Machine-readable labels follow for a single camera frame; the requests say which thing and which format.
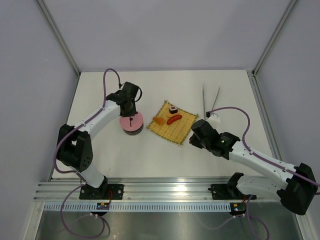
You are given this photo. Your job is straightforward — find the frame post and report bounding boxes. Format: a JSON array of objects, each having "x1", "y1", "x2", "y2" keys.
[
  {"x1": 251, "y1": 0, "x2": 299, "y2": 77},
  {"x1": 35, "y1": 0, "x2": 81, "y2": 78}
]

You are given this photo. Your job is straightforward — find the round metal lunch box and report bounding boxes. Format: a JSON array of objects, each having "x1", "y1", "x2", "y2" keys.
[{"x1": 122, "y1": 123, "x2": 144, "y2": 136}]

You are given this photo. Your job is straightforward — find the purple cable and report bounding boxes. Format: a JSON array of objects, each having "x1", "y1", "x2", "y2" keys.
[
  {"x1": 194, "y1": 106, "x2": 320, "y2": 237},
  {"x1": 53, "y1": 68, "x2": 123, "y2": 238}
]

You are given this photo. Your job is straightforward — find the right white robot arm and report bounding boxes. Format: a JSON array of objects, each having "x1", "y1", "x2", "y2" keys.
[{"x1": 189, "y1": 119, "x2": 318, "y2": 216}]

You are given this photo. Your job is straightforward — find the sushi roll toy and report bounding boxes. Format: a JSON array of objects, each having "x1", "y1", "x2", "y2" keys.
[{"x1": 168, "y1": 105, "x2": 179, "y2": 115}]

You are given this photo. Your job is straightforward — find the orange cheese wedge toy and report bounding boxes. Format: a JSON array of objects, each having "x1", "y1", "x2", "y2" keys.
[{"x1": 152, "y1": 116, "x2": 166, "y2": 126}]

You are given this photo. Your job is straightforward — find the red sausage toy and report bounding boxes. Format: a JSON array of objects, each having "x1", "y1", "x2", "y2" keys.
[{"x1": 166, "y1": 114, "x2": 182, "y2": 125}]

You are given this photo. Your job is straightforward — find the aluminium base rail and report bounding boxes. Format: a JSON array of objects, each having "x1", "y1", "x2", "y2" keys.
[{"x1": 33, "y1": 176, "x2": 283, "y2": 201}]

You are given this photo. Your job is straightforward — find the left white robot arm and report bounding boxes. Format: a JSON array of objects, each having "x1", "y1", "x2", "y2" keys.
[{"x1": 54, "y1": 82, "x2": 144, "y2": 199}]

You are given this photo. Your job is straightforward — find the left frame post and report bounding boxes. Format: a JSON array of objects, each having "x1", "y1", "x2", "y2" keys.
[{"x1": 35, "y1": 0, "x2": 81, "y2": 78}]

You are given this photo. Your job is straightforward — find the metal tongs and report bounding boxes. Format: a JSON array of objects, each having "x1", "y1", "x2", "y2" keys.
[{"x1": 201, "y1": 82, "x2": 221, "y2": 117}]

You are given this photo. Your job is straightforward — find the pink round lid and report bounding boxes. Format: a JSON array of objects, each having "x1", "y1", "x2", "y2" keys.
[{"x1": 119, "y1": 111, "x2": 144, "y2": 128}]

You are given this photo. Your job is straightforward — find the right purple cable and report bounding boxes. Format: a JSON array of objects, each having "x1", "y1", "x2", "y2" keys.
[{"x1": 194, "y1": 106, "x2": 320, "y2": 237}]

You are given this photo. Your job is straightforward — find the right frame post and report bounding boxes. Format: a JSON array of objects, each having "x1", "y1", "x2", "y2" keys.
[{"x1": 251, "y1": 0, "x2": 299, "y2": 77}]

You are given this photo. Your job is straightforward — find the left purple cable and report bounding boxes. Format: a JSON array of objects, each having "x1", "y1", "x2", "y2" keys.
[{"x1": 53, "y1": 68, "x2": 123, "y2": 238}]

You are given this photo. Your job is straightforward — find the white slotted cable duct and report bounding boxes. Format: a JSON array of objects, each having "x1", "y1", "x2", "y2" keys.
[{"x1": 44, "y1": 202, "x2": 247, "y2": 213}]

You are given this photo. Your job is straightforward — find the bamboo mat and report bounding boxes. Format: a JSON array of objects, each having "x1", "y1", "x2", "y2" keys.
[{"x1": 147, "y1": 100, "x2": 199, "y2": 146}]

